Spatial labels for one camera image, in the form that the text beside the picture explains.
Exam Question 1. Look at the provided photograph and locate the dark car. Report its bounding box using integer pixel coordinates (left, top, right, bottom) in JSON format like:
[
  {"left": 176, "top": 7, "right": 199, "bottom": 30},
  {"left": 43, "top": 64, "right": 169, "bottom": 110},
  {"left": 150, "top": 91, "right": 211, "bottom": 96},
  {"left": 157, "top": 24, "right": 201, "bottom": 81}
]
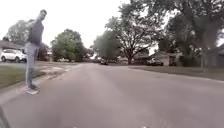
[{"left": 99, "top": 58, "right": 109, "bottom": 66}]

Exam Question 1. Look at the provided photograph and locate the dense green tree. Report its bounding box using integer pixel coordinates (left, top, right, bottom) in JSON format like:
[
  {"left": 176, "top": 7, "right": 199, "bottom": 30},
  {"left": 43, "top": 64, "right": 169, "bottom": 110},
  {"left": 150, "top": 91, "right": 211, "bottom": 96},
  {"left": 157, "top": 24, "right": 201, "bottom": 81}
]
[{"left": 92, "top": 30, "right": 123, "bottom": 63}]

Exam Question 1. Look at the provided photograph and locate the large dark-trunked tree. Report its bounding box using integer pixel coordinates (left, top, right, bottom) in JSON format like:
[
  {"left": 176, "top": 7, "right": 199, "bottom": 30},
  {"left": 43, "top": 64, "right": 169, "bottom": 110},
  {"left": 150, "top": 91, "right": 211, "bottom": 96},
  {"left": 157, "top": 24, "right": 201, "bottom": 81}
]
[{"left": 104, "top": 1, "right": 168, "bottom": 66}]

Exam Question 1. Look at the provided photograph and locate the grey asphalt road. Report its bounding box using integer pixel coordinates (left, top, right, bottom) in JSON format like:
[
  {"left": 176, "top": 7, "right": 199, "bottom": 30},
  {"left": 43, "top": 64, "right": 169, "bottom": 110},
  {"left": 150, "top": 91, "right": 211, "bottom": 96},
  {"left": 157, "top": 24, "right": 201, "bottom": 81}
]
[{"left": 1, "top": 62, "right": 224, "bottom": 128}]

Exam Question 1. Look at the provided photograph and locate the pale vehicle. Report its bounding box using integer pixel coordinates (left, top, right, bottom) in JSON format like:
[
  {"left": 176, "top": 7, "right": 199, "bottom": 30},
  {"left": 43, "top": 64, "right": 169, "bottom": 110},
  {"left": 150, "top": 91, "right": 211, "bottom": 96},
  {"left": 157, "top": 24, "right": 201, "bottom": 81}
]
[{"left": 146, "top": 58, "right": 165, "bottom": 67}]

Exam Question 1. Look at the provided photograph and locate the round green tree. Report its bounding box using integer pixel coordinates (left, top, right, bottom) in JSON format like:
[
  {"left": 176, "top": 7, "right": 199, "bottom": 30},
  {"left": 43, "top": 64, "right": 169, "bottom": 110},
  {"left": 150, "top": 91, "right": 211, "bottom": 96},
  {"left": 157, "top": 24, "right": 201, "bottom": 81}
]
[{"left": 50, "top": 28, "right": 89, "bottom": 63}]

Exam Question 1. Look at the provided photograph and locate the low dark-roofed house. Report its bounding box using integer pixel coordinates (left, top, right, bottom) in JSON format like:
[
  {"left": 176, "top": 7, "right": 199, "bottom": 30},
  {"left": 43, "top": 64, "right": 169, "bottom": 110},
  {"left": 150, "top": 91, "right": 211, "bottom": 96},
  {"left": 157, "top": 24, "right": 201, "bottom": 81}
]
[{"left": 133, "top": 49, "right": 183, "bottom": 67}]

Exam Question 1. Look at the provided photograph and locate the shaded grass verge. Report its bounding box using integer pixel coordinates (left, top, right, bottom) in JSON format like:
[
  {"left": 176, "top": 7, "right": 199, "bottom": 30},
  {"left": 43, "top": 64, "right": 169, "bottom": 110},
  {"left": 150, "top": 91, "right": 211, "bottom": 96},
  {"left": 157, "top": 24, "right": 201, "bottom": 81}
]
[{"left": 128, "top": 64, "right": 224, "bottom": 82}]

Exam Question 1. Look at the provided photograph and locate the person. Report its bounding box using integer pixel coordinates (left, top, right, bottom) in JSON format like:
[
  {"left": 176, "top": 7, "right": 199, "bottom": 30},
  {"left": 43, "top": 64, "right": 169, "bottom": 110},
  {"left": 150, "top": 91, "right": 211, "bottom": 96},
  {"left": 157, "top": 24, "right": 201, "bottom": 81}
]
[{"left": 24, "top": 9, "right": 48, "bottom": 96}]

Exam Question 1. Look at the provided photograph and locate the huge overhanging tree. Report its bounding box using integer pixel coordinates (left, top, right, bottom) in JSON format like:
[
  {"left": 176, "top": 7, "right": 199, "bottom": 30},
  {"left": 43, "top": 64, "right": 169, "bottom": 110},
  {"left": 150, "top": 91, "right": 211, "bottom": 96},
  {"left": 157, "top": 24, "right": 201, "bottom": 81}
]
[{"left": 146, "top": 0, "right": 224, "bottom": 72}]

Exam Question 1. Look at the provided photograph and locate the tall pale green tree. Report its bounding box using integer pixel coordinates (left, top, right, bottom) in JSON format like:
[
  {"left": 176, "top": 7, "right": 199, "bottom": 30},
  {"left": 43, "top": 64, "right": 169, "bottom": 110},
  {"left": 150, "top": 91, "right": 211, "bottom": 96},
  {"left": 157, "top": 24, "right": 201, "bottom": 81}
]
[{"left": 5, "top": 19, "right": 36, "bottom": 46}]

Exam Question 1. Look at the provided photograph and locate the white car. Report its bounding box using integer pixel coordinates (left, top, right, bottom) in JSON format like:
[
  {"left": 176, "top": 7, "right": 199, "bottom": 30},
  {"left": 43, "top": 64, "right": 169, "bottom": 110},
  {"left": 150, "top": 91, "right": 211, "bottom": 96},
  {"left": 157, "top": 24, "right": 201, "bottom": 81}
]
[{"left": 0, "top": 48, "right": 28, "bottom": 64}]

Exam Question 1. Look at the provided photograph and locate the green grass lawn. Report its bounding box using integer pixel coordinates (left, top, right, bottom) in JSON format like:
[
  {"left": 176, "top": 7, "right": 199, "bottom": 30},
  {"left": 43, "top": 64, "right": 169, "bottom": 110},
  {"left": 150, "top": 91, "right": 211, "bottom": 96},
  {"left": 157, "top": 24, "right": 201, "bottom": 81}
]
[{"left": 0, "top": 63, "right": 46, "bottom": 90}]

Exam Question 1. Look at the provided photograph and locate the pale concrete kerb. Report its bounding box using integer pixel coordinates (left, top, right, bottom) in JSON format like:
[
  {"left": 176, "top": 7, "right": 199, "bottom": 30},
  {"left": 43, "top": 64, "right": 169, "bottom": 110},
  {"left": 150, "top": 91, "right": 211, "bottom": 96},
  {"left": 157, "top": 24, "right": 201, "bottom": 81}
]
[{"left": 0, "top": 63, "right": 83, "bottom": 108}]

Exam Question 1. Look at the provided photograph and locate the brown brick house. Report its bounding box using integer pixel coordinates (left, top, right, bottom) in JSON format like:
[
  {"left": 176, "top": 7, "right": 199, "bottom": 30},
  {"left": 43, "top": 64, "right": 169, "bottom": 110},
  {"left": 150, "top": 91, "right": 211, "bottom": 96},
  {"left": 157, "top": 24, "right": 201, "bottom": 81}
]
[{"left": 0, "top": 40, "right": 27, "bottom": 54}]

